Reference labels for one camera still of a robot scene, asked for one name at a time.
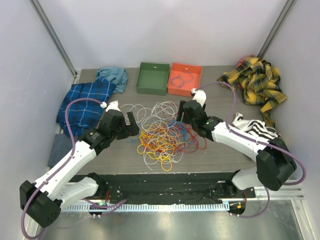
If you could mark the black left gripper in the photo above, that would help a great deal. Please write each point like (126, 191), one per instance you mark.
(130, 130)

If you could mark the grey blue folded cloth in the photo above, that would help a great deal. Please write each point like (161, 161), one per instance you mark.
(61, 145)

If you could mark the black white striped cloth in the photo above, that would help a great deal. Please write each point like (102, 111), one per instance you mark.
(254, 127)

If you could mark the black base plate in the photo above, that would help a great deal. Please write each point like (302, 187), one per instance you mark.
(168, 188)

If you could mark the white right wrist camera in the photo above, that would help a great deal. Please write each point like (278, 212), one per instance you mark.
(199, 96)

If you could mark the light blue cloth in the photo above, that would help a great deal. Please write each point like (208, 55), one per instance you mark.
(115, 75)

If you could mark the green plastic bin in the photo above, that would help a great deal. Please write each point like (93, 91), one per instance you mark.
(153, 78)

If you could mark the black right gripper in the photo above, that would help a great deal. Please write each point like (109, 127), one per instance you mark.
(181, 111)

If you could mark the yellow plaid cloth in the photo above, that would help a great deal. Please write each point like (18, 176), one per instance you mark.
(259, 82)

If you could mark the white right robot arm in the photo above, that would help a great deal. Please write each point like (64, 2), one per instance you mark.
(274, 165)

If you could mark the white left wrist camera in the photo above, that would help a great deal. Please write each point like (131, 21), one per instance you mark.
(113, 105)

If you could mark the pink cloth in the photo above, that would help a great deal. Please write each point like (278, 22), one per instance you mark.
(241, 61)

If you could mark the blue plaid cloth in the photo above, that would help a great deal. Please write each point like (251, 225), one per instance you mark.
(83, 115)

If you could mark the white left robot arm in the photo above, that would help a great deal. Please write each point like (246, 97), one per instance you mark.
(44, 199)

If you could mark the orange plastic bin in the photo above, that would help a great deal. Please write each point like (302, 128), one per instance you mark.
(183, 78)

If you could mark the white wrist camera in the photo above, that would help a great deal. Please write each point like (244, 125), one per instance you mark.
(199, 96)
(113, 105)

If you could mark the white slotted cable duct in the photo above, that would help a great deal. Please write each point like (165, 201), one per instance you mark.
(134, 208)

